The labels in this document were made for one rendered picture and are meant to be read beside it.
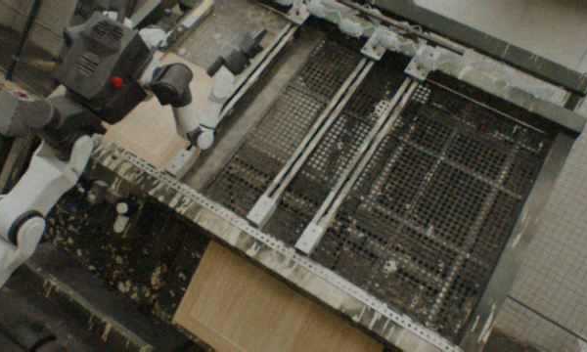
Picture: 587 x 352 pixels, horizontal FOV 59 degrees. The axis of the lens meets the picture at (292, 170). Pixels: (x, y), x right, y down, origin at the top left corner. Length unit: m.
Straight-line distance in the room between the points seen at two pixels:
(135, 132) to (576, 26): 5.61
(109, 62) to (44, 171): 0.47
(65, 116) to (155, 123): 0.68
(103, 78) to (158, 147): 0.61
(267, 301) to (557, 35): 5.43
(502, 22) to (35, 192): 6.03
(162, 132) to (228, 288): 0.78
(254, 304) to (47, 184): 1.02
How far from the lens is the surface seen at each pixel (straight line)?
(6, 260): 2.16
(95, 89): 1.97
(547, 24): 7.10
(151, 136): 2.52
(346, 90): 2.51
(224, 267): 2.47
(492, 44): 3.11
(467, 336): 2.13
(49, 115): 1.92
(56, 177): 2.07
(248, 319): 2.48
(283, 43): 2.68
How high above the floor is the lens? 1.50
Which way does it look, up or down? 9 degrees down
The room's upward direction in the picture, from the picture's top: 26 degrees clockwise
